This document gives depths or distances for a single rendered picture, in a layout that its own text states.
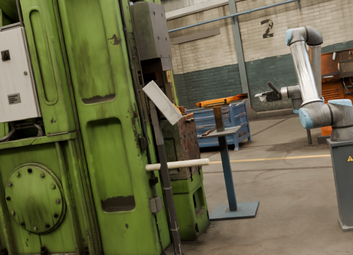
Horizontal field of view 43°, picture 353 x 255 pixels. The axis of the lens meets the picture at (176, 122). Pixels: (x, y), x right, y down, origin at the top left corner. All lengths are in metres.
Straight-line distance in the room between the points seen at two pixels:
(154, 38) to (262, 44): 8.07
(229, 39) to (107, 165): 8.59
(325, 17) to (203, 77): 3.37
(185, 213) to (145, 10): 1.49
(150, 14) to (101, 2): 0.36
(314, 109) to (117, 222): 1.56
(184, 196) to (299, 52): 1.31
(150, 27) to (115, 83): 0.49
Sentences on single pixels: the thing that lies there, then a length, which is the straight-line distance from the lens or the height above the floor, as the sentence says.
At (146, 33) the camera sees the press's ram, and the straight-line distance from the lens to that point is 3.26.
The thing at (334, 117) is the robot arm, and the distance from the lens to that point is 3.14.
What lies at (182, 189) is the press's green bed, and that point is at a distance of 3.32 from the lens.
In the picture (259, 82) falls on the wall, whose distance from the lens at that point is 11.25.
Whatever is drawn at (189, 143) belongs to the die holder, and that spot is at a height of 0.70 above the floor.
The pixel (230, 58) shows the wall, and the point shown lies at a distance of 11.51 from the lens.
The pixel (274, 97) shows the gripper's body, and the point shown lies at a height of 0.93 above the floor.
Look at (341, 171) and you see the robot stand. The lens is 3.18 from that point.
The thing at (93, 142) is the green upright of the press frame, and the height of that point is 0.85.
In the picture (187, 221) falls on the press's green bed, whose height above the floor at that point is 0.16.
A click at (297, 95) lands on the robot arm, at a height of 0.92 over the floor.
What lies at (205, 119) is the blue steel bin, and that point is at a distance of 7.23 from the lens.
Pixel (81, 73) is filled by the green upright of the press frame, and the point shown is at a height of 1.34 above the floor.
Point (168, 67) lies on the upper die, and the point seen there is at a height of 1.29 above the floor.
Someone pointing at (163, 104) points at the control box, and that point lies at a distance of 2.64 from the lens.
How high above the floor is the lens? 1.14
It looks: 4 degrees down
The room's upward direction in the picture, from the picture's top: 10 degrees counter-clockwise
